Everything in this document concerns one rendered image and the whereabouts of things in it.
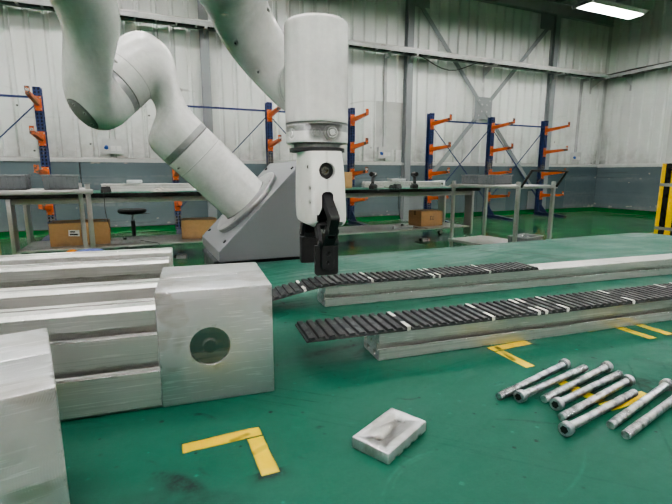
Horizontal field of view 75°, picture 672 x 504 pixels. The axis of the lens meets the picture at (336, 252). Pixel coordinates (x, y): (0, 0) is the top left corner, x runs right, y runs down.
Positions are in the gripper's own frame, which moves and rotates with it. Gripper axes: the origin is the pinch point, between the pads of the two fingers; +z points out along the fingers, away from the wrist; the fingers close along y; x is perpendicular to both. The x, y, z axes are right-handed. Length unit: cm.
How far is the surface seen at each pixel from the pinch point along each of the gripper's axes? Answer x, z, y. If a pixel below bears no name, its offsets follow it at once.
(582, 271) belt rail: -46.5, 4.4, -2.1
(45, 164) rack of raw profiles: 223, -26, 694
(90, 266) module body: 27.7, -1.8, -5.0
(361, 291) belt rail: -5.9, 4.6, -2.1
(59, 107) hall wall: 207, -112, 735
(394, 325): -2.2, 2.9, -20.9
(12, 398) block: 23.7, -3.0, -39.2
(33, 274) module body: 33.3, -1.3, -5.1
